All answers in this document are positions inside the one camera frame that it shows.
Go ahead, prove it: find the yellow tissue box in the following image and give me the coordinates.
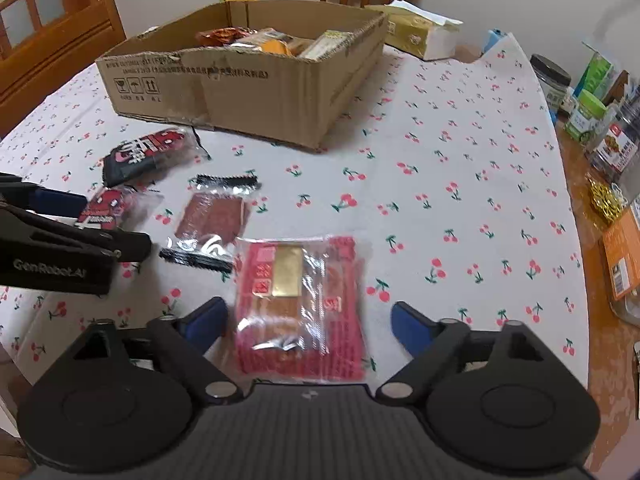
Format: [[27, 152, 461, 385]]
[[364, 0, 463, 61]]

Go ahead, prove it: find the dark lid glass jar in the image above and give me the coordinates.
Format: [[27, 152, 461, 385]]
[[529, 54, 572, 113]]

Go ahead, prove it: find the green white carton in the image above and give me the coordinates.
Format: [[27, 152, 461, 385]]
[[572, 42, 618, 103]]

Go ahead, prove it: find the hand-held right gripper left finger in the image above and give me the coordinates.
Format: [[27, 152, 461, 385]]
[[32, 296, 246, 402]]

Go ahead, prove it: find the orange label clear box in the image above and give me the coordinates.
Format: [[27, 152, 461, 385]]
[[597, 207, 640, 321]]

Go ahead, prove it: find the green lid small jar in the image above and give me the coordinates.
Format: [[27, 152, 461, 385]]
[[565, 91, 607, 141]]

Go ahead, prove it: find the cherry print tablecloth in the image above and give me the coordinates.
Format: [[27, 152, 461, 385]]
[[0, 32, 591, 411]]

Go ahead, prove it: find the small black red snack packet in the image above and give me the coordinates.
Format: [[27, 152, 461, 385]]
[[77, 185, 163, 231]]

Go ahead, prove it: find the long yellow snack packet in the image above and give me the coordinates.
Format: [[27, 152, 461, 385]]
[[297, 30, 358, 60]]

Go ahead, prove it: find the brown jerky snack packet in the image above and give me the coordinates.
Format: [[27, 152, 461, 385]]
[[159, 174, 262, 275]]

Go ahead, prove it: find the clear jar red label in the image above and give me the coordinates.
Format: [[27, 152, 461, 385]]
[[587, 110, 640, 181]]

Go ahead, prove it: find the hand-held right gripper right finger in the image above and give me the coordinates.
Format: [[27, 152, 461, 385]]
[[375, 301, 596, 402]]

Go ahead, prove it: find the light blue plastic object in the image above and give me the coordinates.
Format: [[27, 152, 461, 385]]
[[482, 29, 507, 56]]

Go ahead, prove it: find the red clear snack packet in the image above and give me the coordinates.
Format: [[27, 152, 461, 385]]
[[232, 234, 373, 376]]

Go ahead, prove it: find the cardboard box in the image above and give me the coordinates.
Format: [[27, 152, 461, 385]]
[[95, 0, 388, 152]]

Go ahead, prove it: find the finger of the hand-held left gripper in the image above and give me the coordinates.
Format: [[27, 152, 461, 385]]
[[0, 172, 90, 221], [0, 204, 153, 264]]

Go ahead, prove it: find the large black red snack packet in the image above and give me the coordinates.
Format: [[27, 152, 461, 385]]
[[102, 127, 211, 187]]

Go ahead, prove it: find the gold ornament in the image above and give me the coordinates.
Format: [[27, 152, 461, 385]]
[[585, 177, 626, 223]]

